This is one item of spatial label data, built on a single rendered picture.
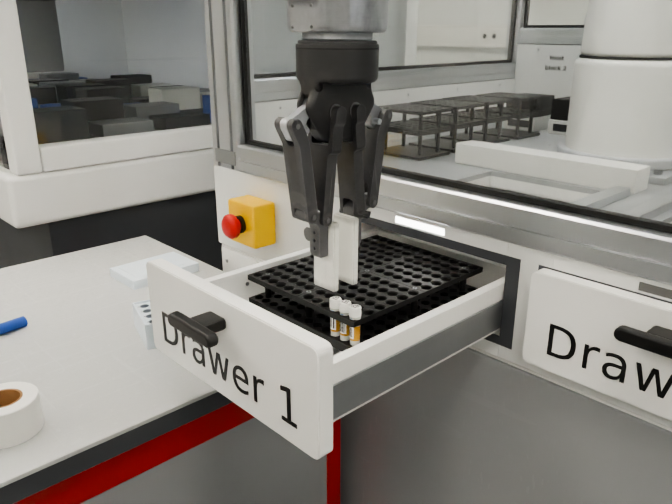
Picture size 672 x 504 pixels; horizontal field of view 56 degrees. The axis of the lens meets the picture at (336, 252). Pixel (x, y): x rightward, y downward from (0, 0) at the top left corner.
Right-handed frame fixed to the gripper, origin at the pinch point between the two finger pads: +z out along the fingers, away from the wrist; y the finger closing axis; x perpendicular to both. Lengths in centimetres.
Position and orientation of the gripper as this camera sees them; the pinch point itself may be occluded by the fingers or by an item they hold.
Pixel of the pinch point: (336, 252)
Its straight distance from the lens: 63.0
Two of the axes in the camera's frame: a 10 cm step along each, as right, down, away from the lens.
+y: -7.3, 2.2, -6.5
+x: 6.9, 2.4, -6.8
